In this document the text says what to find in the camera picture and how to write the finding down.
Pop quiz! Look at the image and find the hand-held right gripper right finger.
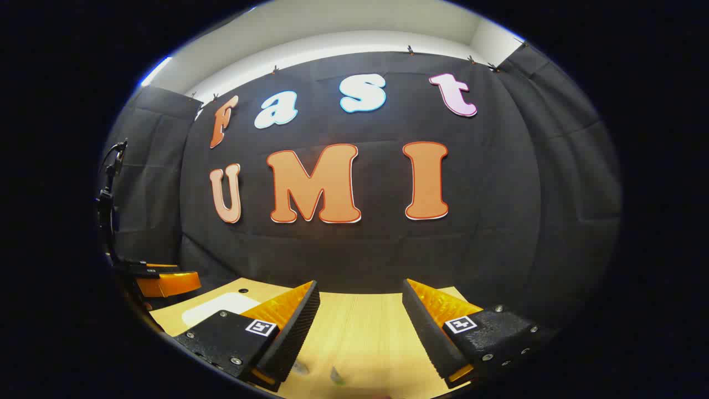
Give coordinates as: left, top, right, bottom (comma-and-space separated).
402, 279, 556, 384

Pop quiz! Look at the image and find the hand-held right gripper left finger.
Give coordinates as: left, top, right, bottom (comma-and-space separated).
174, 280, 321, 393

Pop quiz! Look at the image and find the black backdrop cloth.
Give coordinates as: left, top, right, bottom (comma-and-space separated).
100, 42, 624, 333

